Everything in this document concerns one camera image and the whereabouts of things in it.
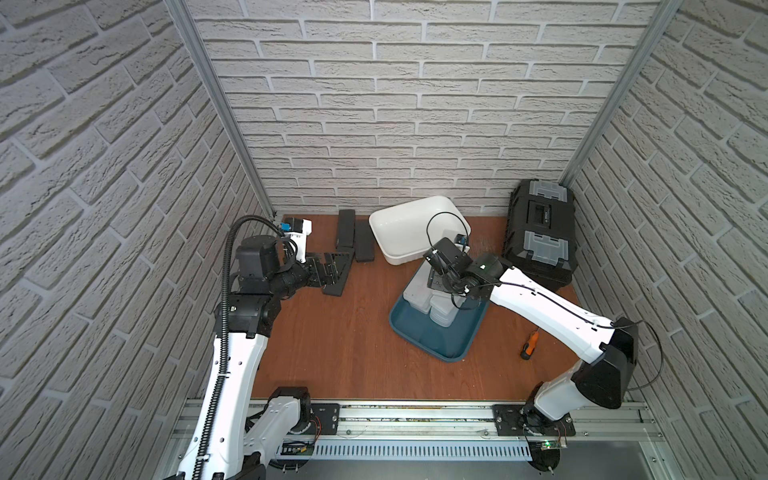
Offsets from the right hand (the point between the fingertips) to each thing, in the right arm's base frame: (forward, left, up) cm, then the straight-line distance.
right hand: (444, 279), depth 79 cm
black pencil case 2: (+25, +23, -12) cm, 36 cm away
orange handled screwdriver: (-14, -24, -17) cm, 33 cm away
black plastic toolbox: (+15, -34, -2) cm, 37 cm away
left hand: (0, +26, +15) cm, 30 cm away
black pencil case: (+34, +30, -15) cm, 48 cm away
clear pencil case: (+2, +6, -9) cm, 11 cm away
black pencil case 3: (+10, +33, -18) cm, 39 cm away
